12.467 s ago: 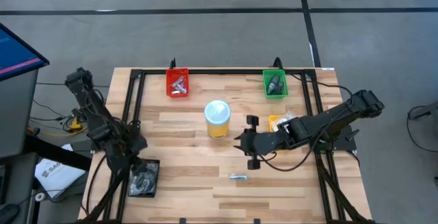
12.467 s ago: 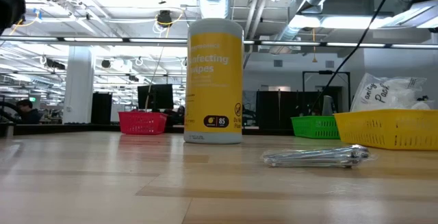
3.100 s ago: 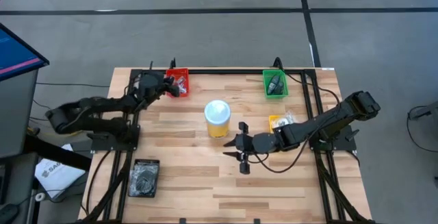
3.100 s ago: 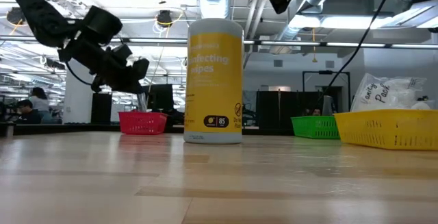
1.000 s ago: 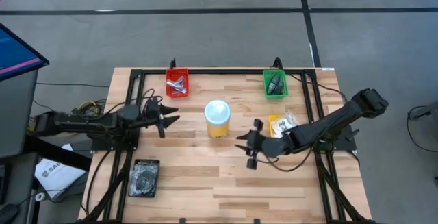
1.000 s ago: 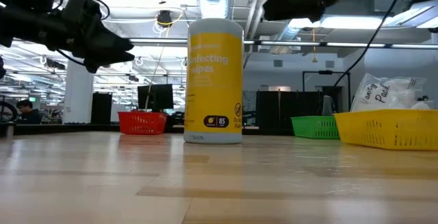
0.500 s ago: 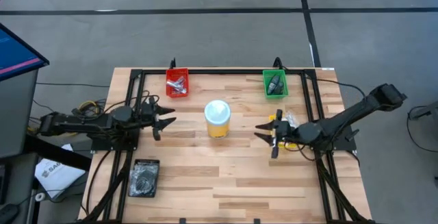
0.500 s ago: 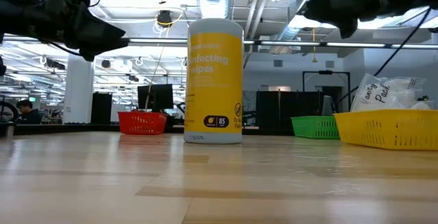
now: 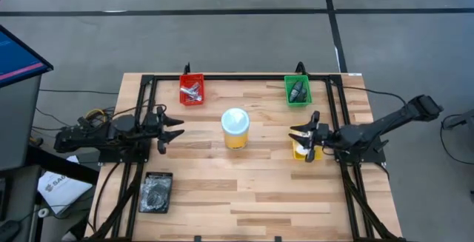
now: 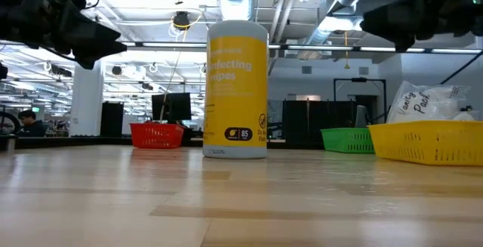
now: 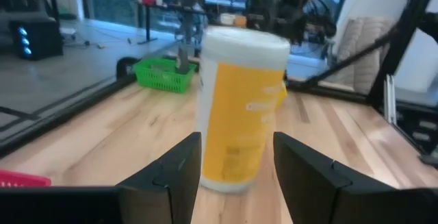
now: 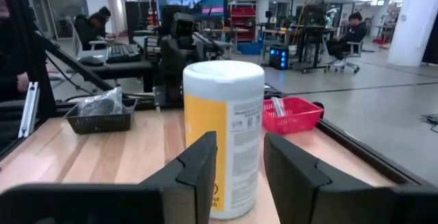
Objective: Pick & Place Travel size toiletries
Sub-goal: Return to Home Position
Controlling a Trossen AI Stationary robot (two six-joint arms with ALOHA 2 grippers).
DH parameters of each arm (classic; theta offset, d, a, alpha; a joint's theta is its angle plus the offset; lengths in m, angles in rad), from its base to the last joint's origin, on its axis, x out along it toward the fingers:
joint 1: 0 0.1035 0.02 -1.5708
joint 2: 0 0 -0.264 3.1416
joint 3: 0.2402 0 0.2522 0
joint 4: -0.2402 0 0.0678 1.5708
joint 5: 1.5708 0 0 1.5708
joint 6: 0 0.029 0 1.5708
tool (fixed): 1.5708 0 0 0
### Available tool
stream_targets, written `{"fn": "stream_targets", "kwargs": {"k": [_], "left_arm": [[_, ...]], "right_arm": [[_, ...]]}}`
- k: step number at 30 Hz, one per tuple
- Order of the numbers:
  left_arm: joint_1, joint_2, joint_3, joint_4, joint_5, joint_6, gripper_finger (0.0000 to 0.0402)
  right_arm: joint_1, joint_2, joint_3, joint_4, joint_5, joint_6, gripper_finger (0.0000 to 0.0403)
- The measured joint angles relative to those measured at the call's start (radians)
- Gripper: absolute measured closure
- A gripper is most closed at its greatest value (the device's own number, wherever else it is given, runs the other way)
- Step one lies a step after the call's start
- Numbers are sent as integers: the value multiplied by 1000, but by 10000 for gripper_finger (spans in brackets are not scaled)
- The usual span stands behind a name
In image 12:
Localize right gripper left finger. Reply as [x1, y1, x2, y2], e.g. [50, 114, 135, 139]
[0, 130, 218, 224]

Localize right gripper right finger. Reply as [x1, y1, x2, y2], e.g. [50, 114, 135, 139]
[263, 132, 438, 224]

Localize bagged black hair ties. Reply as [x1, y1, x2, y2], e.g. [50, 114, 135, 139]
[76, 86, 125, 117]

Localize red plastic basket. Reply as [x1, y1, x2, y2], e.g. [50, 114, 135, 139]
[261, 96, 324, 136]

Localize yellow disinfecting wipes canister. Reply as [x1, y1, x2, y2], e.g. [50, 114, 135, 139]
[182, 60, 266, 220]

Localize black plastic basket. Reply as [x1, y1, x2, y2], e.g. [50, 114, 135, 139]
[64, 97, 138, 136]

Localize computer tower blue lights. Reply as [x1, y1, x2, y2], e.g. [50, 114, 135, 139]
[268, 44, 290, 71]

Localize blue storage bin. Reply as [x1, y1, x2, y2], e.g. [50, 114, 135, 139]
[237, 41, 264, 55]

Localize grey office chair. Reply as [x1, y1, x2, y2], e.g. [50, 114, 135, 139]
[337, 40, 364, 74]

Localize black keyboard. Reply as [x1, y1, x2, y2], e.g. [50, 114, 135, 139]
[105, 43, 142, 64]

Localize black desk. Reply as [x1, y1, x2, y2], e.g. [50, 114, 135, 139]
[292, 1, 339, 75]

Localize person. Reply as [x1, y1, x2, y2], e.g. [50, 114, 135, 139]
[73, 5, 112, 51]
[0, 0, 31, 103]
[325, 11, 368, 68]

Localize silver aluminium bar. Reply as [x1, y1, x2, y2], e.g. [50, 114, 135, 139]
[17, 81, 40, 139]

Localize red shelf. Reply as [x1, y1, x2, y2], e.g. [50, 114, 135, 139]
[228, 1, 258, 43]

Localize white office chair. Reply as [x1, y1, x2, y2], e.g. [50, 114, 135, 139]
[66, 16, 107, 60]

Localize person's hand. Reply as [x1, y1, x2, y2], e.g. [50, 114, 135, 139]
[16, 72, 31, 93]

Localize white pillar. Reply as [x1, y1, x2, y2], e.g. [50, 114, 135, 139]
[386, 0, 438, 68]

